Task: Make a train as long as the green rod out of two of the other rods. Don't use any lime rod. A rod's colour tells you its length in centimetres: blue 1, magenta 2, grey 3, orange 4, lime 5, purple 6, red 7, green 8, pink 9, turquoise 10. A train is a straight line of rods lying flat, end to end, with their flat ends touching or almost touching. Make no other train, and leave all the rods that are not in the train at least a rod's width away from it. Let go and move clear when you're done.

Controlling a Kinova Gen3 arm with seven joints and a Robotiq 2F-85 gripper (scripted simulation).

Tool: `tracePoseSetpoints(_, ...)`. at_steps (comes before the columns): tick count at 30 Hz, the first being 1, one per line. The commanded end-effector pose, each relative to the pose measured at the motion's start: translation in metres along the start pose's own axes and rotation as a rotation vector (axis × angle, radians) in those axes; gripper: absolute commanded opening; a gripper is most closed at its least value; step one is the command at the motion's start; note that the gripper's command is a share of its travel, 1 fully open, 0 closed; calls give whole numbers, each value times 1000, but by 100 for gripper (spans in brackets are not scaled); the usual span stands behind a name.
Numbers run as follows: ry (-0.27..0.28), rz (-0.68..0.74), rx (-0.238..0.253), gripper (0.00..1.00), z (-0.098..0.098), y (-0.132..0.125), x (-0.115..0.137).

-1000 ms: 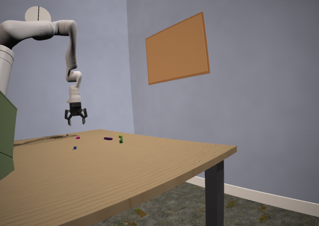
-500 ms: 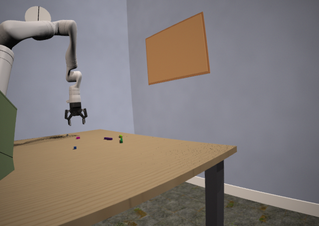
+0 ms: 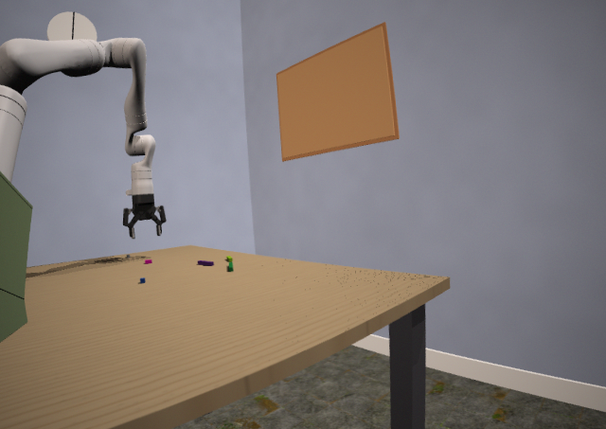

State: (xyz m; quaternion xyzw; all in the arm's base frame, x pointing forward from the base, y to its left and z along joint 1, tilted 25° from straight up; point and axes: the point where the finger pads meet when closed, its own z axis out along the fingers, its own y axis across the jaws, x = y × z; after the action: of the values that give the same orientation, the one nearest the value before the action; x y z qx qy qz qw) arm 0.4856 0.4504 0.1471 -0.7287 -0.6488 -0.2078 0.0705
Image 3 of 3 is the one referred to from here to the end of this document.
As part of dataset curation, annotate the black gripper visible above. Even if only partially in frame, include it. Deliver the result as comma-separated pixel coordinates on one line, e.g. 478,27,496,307
123,194,167,239

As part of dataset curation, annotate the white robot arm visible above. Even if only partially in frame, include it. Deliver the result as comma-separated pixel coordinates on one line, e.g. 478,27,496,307
0,38,155,196

